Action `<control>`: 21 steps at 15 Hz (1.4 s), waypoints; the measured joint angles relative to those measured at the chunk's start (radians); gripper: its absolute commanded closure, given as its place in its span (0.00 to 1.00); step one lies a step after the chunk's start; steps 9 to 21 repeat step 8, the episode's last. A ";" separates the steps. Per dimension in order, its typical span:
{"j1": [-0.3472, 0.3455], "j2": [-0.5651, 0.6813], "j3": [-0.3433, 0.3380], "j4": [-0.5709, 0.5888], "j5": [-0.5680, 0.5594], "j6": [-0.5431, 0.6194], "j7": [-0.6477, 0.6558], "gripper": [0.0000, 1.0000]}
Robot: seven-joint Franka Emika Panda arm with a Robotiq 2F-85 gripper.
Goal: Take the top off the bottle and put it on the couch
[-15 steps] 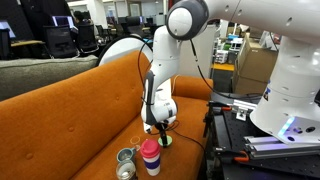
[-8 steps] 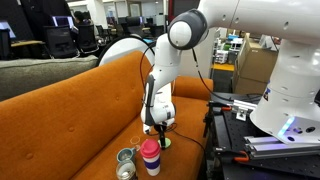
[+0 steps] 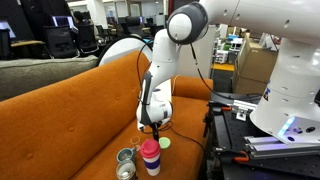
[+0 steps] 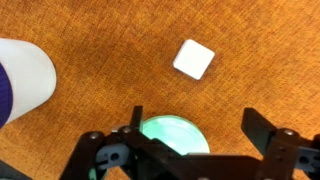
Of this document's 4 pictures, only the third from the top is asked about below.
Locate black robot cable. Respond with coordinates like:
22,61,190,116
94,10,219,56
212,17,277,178
135,41,155,102
189,43,265,101

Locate black perforated robot table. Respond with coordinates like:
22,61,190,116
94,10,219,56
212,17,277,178
203,92,320,180

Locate black mesh office chair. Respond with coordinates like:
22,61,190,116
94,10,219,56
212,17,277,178
76,22,100,54
43,25,80,60

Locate white partition panel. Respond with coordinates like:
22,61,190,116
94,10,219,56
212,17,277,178
175,24,217,80

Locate white round black rimmed pod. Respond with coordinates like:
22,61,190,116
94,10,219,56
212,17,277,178
97,34,161,71

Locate yellow topped shelf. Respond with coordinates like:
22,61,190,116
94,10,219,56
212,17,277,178
211,62,236,72

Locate orange fabric couch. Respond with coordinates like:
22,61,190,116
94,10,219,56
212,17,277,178
0,49,214,180

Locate wooden office desk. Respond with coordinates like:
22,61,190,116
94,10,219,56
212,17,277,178
10,39,46,48

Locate aluminium extrusion rails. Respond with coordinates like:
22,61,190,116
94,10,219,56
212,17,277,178
243,134,320,160

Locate lit computer monitor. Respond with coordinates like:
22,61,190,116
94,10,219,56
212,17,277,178
51,15,77,30

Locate white blue cup pink lid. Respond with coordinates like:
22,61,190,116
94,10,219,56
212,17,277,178
139,138,162,177

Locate black lamp power cable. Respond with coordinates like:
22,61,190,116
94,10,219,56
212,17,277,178
159,120,206,152

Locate aluminium corner bracket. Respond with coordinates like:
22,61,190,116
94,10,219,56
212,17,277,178
230,99,259,122

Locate grey fabric couch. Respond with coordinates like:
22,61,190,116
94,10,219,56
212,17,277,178
0,54,100,102

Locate seated person dark hair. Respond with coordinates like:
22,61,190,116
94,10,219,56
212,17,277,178
71,10,85,27

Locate clear glass jar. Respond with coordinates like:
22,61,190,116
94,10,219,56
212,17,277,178
115,159,138,180

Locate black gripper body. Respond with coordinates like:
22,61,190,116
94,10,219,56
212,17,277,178
147,120,165,132

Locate orange handled bar clamp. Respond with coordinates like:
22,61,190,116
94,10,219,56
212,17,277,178
213,146,251,164
206,100,234,112

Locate thin white cord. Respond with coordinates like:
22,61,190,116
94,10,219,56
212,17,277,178
170,74,180,95

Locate stacked cardboard boxes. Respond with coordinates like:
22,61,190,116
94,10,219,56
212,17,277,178
231,32,280,96

